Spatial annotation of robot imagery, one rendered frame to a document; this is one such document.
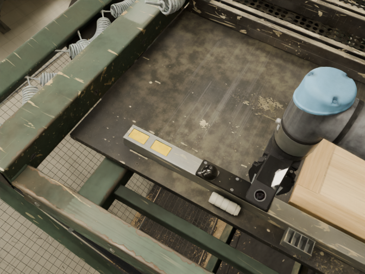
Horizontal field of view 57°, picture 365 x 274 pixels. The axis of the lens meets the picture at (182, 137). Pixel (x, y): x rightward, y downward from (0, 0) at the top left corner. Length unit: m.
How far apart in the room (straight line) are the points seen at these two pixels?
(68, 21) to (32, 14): 5.56
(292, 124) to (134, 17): 0.74
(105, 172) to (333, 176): 0.62
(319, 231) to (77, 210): 0.57
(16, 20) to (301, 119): 6.65
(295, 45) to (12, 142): 0.93
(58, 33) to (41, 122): 0.75
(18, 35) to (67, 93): 5.88
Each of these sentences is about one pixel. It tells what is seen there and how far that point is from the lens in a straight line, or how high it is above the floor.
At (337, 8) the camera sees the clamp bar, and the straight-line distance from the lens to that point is 1.44.
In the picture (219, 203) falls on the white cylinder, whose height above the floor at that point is 1.45.
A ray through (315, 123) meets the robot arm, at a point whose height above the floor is 1.58.
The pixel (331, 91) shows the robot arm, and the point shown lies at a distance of 0.51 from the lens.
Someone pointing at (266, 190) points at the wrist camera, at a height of 1.50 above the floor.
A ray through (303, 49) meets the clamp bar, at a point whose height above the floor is 1.44.
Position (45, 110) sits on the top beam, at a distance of 0.93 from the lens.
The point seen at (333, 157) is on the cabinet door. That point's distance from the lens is 1.04.
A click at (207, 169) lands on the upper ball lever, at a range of 0.74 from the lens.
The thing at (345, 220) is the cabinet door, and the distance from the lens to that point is 0.96.
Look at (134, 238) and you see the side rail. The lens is 0.79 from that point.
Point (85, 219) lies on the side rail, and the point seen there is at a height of 1.67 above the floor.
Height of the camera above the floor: 1.83
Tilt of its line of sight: 14 degrees down
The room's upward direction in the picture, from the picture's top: 47 degrees counter-clockwise
